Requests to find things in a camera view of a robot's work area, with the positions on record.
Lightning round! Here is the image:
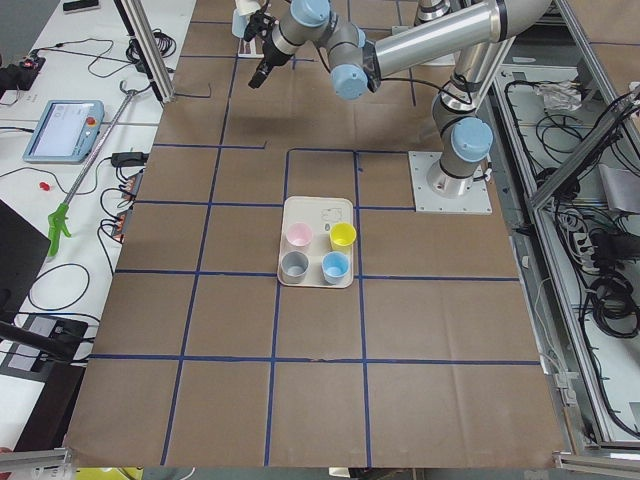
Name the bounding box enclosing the grey cup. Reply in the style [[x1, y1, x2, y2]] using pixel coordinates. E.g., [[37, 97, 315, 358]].
[[280, 251, 309, 284]]

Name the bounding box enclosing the black power adapter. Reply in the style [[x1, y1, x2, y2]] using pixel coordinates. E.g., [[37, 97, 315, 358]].
[[111, 151, 149, 167]]

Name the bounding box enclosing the light blue cup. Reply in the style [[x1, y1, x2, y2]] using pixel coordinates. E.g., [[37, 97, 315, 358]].
[[321, 251, 350, 285], [232, 9, 248, 39]]

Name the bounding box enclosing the grabber reach tool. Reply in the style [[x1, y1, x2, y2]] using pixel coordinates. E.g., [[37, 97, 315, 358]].
[[47, 81, 154, 257]]

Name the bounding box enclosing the teach pendant tablet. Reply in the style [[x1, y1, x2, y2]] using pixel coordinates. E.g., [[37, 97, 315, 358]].
[[23, 100, 104, 164]]

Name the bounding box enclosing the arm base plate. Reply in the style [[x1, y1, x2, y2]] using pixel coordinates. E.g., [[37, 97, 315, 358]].
[[408, 151, 492, 215]]

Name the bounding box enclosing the cream serving tray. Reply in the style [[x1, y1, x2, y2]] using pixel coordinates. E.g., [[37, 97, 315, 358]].
[[278, 196, 356, 289]]

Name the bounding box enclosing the yellow cup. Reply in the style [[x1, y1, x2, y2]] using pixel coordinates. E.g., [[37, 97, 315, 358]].
[[329, 222, 357, 254]]

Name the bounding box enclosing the white wire cup rack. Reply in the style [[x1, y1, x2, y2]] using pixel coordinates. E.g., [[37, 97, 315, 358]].
[[238, 28, 262, 58]]

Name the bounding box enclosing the brown paper table cover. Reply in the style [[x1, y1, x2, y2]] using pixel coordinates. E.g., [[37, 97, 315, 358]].
[[66, 1, 565, 468]]

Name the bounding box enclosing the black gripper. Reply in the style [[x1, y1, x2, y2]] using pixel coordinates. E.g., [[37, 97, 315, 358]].
[[247, 12, 293, 89]]

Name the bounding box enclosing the cream white cup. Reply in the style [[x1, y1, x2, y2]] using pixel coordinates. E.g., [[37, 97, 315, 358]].
[[235, 0, 261, 16]]

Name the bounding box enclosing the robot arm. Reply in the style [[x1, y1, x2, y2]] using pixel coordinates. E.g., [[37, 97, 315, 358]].
[[244, 1, 550, 100], [427, 41, 495, 199]]

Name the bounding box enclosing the aluminium frame post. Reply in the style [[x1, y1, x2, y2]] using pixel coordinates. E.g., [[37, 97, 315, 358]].
[[114, 0, 175, 104]]

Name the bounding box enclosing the pink cup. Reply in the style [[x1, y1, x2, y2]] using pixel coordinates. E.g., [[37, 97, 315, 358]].
[[285, 222, 314, 252]]

